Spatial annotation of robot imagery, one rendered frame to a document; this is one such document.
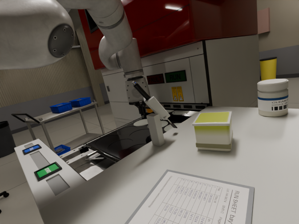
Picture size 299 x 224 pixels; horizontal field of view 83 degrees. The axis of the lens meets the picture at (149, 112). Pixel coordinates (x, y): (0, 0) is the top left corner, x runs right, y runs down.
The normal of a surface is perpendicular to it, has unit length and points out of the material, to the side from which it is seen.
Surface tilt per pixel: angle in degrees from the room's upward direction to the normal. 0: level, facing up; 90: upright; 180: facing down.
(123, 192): 0
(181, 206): 0
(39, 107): 90
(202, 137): 90
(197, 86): 90
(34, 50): 137
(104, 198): 0
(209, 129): 90
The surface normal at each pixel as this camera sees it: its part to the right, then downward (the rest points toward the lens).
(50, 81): 0.63, 0.07
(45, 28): 0.68, 0.34
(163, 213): -0.20, -0.95
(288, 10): -0.75, 0.32
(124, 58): -0.15, 0.30
